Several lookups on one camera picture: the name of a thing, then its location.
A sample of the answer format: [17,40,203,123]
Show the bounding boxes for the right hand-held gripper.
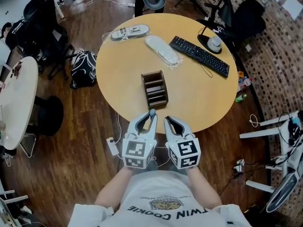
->
[163,116,202,170]

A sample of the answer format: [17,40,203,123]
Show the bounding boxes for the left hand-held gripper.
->
[121,112,159,170]

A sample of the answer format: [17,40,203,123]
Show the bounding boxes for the person's right forearm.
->
[185,166,223,210]

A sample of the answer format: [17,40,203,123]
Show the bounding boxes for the person's left forearm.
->
[94,166,134,211]

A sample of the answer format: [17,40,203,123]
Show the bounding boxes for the dark wooden desk organizer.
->
[141,70,169,110]

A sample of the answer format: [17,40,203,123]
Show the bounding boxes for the white power strip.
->
[106,137,120,156]

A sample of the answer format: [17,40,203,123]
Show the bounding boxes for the small white floor device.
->
[233,159,245,173]

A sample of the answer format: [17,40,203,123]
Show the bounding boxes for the white wrapped oval case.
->
[144,35,180,66]

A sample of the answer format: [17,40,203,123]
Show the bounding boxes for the person's white printed shirt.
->
[68,170,252,227]

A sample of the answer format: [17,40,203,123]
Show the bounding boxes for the black keyboard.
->
[169,35,231,79]

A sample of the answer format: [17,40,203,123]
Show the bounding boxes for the clear plastic bottle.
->
[237,76,253,92]

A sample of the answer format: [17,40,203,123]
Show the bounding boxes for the black and white backpack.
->
[70,50,98,89]

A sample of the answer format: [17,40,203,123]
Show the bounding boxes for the grey wrapped case with label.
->
[110,24,151,42]

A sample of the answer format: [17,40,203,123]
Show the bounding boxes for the black round stool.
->
[26,95,64,137]

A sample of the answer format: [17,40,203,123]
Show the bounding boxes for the white metal rack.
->
[239,109,303,214]

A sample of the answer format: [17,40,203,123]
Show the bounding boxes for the black desk lamp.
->
[196,0,235,55]

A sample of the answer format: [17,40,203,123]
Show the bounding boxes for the white round table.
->
[0,56,39,151]

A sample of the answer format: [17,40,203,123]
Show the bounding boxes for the black mesh office chair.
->
[23,0,75,80]

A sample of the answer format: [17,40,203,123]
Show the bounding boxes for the black keyboard cable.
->
[198,60,214,79]

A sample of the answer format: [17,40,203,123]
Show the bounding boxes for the white coiled cable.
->
[249,113,259,128]

